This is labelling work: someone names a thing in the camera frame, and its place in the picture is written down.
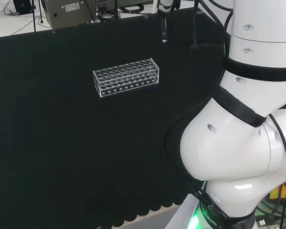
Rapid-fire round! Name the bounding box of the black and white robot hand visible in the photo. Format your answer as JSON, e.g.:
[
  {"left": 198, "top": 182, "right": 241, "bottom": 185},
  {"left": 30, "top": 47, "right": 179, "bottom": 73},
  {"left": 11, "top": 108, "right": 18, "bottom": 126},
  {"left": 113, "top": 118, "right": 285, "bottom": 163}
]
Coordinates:
[{"left": 157, "top": 0, "right": 182, "bottom": 18}]

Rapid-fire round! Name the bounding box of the clear glass test tube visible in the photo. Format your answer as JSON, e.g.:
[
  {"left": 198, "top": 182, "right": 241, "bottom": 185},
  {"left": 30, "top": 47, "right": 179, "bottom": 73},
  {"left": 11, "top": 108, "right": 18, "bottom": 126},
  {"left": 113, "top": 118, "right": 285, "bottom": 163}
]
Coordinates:
[{"left": 161, "top": 15, "right": 168, "bottom": 43}]

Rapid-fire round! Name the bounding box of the clear plastic test tube rack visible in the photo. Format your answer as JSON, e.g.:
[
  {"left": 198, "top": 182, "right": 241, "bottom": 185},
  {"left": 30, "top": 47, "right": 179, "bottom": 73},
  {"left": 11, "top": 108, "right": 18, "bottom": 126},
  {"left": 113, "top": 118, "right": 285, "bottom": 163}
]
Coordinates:
[{"left": 92, "top": 57, "right": 160, "bottom": 99}]

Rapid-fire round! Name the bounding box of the grey metal equipment case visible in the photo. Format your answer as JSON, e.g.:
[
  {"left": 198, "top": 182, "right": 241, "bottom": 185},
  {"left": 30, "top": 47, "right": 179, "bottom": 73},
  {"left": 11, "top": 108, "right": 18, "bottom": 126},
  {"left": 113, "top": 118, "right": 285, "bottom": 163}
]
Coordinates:
[{"left": 41, "top": 0, "right": 97, "bottom": 29}]

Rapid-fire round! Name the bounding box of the black tripod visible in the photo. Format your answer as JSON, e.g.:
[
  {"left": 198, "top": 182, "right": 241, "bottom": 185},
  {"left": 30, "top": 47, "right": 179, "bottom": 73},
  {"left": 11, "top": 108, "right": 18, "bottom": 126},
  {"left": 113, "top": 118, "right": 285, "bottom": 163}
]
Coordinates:
[{"left": 28, "top": 0, "right": 47, "bottom": 32}]

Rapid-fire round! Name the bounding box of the black box device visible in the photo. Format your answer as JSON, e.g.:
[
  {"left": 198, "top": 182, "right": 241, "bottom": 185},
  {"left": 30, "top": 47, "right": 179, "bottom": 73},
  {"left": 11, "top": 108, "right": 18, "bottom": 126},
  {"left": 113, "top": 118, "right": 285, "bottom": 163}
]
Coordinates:
[{"left": 13, "top": 0, "right": 31, "bottom": 16}]

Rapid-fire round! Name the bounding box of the black bench cloth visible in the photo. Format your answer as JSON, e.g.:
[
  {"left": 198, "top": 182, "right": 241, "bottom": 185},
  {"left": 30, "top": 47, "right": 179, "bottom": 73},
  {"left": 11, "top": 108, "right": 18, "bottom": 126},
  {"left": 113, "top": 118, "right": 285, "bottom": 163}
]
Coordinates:
[{"left": 0, "top": 9, "right": 231, "bottom": 229}]

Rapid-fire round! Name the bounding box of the black coiled cable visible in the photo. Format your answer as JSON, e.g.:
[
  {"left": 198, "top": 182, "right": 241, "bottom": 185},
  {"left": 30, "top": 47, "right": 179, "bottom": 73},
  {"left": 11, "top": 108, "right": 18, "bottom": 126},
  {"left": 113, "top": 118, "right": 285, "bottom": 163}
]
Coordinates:
[{"left": 119, "top": 4, "right": 146, "bottom": 13}]

